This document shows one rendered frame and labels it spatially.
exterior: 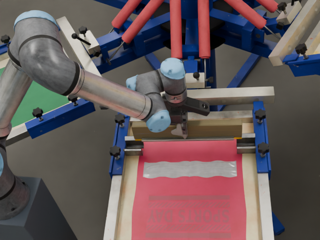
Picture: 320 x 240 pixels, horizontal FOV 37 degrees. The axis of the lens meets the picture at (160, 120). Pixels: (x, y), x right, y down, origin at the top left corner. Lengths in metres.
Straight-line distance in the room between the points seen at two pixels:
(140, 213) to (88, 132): 1.60
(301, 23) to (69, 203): 1.74
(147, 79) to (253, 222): 0.63
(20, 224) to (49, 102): 0.78
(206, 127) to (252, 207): 0.33
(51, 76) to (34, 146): 2.15
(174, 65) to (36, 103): 0.90
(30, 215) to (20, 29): 0.61
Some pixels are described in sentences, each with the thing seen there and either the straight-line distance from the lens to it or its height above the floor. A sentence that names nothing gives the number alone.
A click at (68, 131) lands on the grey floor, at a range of 3.35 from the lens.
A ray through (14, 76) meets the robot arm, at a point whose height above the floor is 1.60.
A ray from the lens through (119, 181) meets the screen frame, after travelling 1.82.
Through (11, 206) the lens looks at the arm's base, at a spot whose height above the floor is 1.23.
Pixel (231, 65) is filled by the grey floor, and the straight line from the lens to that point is 3.56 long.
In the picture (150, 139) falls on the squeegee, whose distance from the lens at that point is 1.80.
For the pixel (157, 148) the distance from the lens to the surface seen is 1.92.
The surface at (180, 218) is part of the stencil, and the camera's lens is 1.75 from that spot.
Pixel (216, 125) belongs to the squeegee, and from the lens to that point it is 1.73.
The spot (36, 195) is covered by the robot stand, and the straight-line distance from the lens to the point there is 1.64.
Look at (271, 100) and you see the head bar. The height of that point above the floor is 1.01.
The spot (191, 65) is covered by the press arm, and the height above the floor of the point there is 1.04.
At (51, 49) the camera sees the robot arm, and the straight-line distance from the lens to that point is 1.24.
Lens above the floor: 2.50
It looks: 50 degrees down
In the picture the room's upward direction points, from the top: 11 degrees counter-clockwise
